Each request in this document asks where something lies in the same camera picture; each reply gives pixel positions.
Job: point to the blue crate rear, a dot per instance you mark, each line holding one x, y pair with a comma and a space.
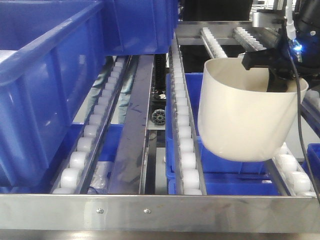
138, 27

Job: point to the blue crate lower shelf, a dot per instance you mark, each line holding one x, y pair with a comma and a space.
222, 176

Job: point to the white roller track centre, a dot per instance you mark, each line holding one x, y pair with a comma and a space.
188, 166

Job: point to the steel shelf front rail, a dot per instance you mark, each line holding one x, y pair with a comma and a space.
170, 213

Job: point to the white plastic bin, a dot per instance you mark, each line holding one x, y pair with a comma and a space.
245, 120

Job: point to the grey caster wheel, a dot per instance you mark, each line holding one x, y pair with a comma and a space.
158, 117

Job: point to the large blue crate front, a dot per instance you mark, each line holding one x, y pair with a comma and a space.
57, 53

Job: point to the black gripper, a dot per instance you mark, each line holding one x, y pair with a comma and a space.
276, 59

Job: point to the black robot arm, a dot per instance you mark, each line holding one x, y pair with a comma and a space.
302, 19

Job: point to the small blue crate right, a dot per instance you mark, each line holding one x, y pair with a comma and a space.
313, 154

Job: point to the white roller track left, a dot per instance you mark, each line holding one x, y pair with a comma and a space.
77, 169

